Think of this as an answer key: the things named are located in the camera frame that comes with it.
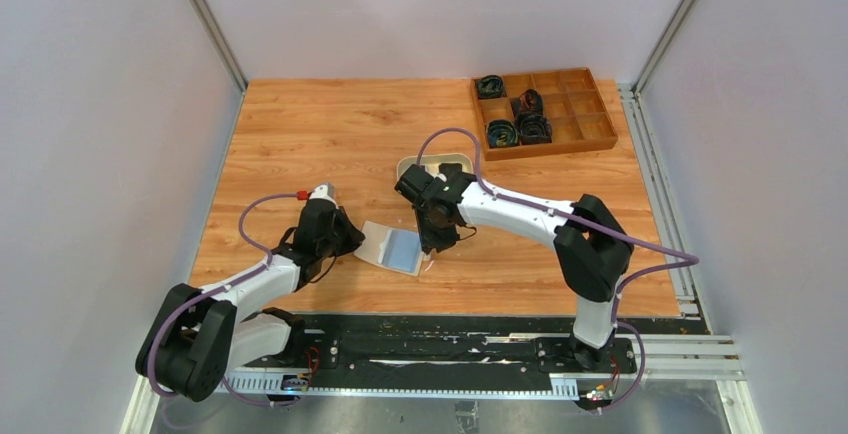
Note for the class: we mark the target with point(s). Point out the white leather card holder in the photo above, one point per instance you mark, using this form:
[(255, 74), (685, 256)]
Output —
[(392, 249)]

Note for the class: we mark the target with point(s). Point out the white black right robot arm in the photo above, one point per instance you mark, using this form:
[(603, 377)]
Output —
[(586, 238)]

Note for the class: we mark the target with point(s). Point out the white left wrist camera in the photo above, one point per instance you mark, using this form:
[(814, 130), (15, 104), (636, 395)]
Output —
[(324, 192)]

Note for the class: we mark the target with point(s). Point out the aluminium rail frame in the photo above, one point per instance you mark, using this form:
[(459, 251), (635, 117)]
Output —
[(679, 354)]

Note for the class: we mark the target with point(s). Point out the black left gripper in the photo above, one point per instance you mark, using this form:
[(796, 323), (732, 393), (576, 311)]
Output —
[(340, 237)]

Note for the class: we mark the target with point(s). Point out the cream oval plastic tray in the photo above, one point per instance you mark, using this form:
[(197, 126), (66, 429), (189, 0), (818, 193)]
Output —
[(432, 163)]

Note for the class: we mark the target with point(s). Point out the rolled green black tie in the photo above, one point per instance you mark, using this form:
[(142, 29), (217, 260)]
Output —
[(501, 133)]

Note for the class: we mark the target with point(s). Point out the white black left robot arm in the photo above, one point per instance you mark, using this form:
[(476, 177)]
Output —
[(200, 334)]

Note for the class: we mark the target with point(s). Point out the wooden compartment organizer box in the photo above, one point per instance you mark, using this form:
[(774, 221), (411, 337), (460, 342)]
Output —
[(573, 104)]

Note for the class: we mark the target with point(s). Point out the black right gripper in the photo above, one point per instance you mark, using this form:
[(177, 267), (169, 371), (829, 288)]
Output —
[(433, 229)]

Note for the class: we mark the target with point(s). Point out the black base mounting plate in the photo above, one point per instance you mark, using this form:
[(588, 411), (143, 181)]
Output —
[(453, 352)]

